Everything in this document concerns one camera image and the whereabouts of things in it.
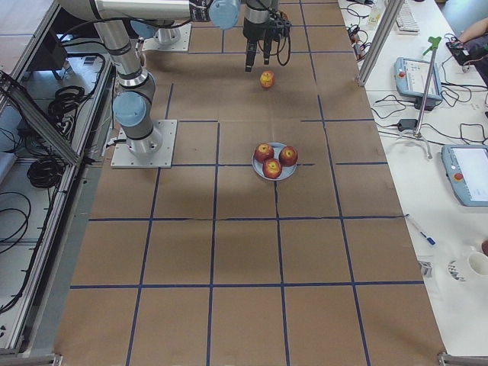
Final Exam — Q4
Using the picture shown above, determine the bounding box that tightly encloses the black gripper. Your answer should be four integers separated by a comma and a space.
243, 10, 292, 72

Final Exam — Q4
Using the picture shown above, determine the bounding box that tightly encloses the red yellow apple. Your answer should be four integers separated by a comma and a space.
259, 70, 275, 89

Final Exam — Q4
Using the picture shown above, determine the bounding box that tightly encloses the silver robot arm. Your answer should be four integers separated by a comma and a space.
60, 1, 291, 155
130, 20, 276, 72

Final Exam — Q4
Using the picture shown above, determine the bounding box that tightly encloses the red apple on plate side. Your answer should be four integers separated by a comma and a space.
253, 143, 275, 163

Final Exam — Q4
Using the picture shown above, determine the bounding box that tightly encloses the red apple on plate top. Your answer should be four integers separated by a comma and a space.
278, 146, 298, 167

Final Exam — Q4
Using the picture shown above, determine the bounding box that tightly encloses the light blue plate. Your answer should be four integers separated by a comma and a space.
252, 142, 298, 181

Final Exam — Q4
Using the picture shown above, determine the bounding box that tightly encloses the red apple near plate edge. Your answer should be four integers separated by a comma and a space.
262, 159, 282, 179

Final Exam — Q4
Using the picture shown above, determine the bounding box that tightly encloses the white keyboard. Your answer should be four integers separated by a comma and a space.
396, 1, 420, 35

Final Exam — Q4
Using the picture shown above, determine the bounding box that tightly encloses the teach pendant far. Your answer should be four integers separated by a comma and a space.
394, 57, 443, 111

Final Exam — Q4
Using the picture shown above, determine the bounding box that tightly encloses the teach pendant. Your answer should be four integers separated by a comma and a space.
394, 57, 443, 111
441, 145, 487, 207

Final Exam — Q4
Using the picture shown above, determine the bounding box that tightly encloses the black power adapter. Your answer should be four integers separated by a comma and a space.
397, 118, 418, 131

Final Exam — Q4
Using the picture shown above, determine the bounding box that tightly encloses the metal stand with green clip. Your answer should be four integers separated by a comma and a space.
399, 37, 441, 159

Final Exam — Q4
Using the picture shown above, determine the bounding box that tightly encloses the teach pendant near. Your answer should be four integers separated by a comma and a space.
441, 145, 487, 207

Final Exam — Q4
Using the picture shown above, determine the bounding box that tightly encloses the white blue pen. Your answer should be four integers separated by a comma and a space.
405, 213, 436, 246

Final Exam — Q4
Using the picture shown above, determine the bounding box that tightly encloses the white mug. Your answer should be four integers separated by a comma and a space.
467, 252, 488, 276

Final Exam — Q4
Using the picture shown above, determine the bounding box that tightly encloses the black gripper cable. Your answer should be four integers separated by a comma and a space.
276, 11, 293, 67

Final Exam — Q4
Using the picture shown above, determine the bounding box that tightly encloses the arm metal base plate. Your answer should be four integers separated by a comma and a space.
142, 24, 191, 52
111, 120, 178, 169

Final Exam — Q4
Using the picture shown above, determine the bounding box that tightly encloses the aluminium frame post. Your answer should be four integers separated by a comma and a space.
356, 0, 403, 87

